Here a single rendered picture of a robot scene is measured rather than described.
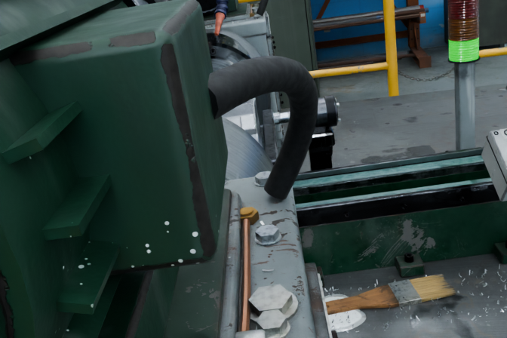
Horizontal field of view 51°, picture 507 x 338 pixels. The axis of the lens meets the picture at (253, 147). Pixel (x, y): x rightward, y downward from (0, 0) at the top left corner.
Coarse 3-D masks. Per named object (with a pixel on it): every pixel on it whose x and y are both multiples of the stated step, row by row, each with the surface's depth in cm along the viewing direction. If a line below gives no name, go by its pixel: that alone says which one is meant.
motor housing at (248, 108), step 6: (246, 102) 83; (252, 102) 84; (234, 108) 82; (240, 108) 82; (246, 108) 82; (252, 108) 82; (228, 114) 82; (234, 114) 82; (240, 114) 82; (246, 114) 82; (252, 114) 82; (234, 120) 82; (258, 120) 94; (240, 126) 81; (258, 126) 95; (258, 132) 95; (258, 138) 96
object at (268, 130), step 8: (264, 112) 100; (272, 112) 100; (264, 120) 96; (272, 120) 96; (264, 128) 92; (272, 128) 91; (264, 136) 89; (272, 136) 88; (264, 144) 85; (272, 144) 84; (272, 152) 81; (272, 160) 79
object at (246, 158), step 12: (228, 120) 64; (228, 132) 60; (240, 132) 62; (228, 144) 57; (240, 144) 59; (252, 144) 62; (228, 156) 54; (240, 156) 56; (252, 156) 59; (264, 156) 63; (228, 168) 51; (240, 168) 53; (252, 168) 56; (264, 168) 59
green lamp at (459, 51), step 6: (450, 42) 111; (456, 42) 110; (462, 42) 109; (468, 42) 109; (474, 42) 109; (450, 48) 112; (456, 48) 110; (462, 48) 110; (468, 48) 110; (474, 48) 110; (450, 54) 112; (456, 54) 111; (462, 54) 110; (468, 54) 110; (474, 54) 110; (456, 60) 111; (462, 60) 111; (468, 60) 110
